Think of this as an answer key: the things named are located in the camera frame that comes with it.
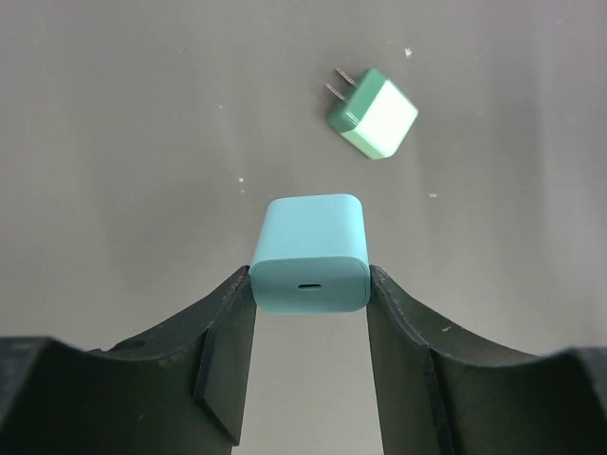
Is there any green charger plug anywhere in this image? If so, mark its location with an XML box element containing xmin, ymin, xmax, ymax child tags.
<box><xmin>325</xmin><ymin>67</ymin><xmax>418</xmax><ymax>160</ymax></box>

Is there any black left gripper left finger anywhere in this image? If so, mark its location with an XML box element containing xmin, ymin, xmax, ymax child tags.
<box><xmin>1</xmin><ymin>267</ymin><xmax>256</xmax><ymax>454</ymax></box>

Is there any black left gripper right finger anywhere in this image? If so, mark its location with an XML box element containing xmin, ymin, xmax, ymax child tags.
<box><xmin>366</xmin><ymin>267</ymin><xmax>606</xmax><ymax>454</ymax></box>

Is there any teal charger plug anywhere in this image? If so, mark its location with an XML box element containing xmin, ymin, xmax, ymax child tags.
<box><xmin>248</xmin><ymin>193</ymin><xmax>371</xmax><ymax>315</ymax></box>

